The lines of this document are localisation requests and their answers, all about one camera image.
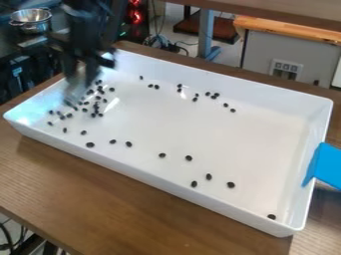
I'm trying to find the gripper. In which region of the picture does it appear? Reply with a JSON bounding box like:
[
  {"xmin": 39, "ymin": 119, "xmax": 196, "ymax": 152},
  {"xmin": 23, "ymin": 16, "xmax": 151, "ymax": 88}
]
[{"xmin": 60, "ymin": 42, "xmax": 119, "ymax": 105}]

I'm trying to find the pile of black bits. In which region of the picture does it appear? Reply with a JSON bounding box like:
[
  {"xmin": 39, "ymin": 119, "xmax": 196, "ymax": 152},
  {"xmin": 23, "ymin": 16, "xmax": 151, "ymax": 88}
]
[{"xmin": 45, "ymin": 75, "xmax": 277, "ymax": 221}]

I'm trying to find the silver pot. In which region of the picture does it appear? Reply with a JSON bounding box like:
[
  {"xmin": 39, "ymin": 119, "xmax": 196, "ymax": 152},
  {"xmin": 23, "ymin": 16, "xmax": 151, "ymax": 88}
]
[{"xmin": 8, "ymin": 7, "xmax": 54, "ymax": 35}]

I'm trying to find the white tray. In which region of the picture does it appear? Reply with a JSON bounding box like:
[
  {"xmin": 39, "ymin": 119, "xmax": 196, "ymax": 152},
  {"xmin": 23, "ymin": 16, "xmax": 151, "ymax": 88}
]
[{"xmin": 1, "ymin": 49, "xmax": 336, "ymax": 239}]

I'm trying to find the grey cabinet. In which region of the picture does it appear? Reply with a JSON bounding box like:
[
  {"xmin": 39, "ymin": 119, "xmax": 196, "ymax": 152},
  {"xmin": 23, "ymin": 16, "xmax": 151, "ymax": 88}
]
[{"xmin": 239, "ymin": 29, "xmax": 341, "ymax": 90}]

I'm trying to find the blue tool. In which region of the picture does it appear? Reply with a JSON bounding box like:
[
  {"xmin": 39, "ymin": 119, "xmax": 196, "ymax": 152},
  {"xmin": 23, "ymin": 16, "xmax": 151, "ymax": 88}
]
[{"xmin": 300, "ymin": 141, "xmax": 341, "ymax": 191}]

